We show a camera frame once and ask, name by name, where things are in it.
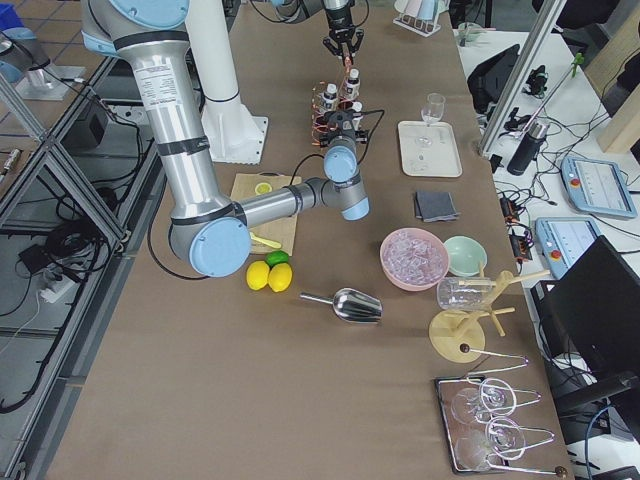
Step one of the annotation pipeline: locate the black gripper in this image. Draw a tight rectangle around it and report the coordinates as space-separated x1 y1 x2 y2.
319 109 369 148
323 17 364 56

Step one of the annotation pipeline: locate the copper wire bottle basket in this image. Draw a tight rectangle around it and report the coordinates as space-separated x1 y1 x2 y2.
311 60 365 147

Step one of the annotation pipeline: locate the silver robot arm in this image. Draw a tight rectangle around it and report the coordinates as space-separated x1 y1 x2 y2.
81 1 369 277
270 0 364 64

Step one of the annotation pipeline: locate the tea bottle white cap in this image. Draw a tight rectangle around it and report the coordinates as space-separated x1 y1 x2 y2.
321 83 338 112

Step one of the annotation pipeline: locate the white cup rack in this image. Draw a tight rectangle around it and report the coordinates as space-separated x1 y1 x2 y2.
393 0 448 37

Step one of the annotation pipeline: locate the clear wine glass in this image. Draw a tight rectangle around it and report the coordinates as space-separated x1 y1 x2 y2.
418 93 446 147

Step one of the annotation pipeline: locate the cream rectangular tray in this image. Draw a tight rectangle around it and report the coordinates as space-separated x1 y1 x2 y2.
398 121 462 178

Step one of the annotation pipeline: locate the halved lemon slice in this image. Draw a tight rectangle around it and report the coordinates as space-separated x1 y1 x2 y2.
254 182 273 195

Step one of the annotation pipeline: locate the dark grey folded cloth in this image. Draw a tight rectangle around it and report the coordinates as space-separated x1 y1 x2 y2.
414 191 459 222

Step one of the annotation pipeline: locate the wooden cutting board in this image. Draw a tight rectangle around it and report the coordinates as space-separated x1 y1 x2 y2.
231 173 301 255

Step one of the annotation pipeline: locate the green lime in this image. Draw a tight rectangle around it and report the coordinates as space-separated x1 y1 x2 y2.
264 250 289 268

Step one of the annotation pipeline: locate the pink bowl with ice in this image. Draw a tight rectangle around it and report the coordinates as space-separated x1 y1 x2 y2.
379 228 449 292

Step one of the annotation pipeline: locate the yellow lemon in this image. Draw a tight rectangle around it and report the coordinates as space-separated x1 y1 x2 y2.
268 263 293 293
245 260 270 291

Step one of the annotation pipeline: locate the green bowl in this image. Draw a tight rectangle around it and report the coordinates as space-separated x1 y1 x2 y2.
444 236 488 277

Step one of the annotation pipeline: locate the metal ice scoop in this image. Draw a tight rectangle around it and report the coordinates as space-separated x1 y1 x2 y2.
299 288 383 324

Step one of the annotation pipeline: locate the black thermos bottle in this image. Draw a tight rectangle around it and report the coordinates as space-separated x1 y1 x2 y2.
507 121 549 176

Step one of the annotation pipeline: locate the clear glass jar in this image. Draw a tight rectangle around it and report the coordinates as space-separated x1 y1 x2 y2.
436 277 495 311

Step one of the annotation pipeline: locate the wooden cup tree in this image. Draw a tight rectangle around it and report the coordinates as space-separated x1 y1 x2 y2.
428 270 550 363

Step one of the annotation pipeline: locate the blue teach pendant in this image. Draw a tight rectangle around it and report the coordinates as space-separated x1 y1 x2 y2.
561 156 638 218
534 217 601 280

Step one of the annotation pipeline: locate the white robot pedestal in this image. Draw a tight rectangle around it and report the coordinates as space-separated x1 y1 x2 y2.
186 0 268 165

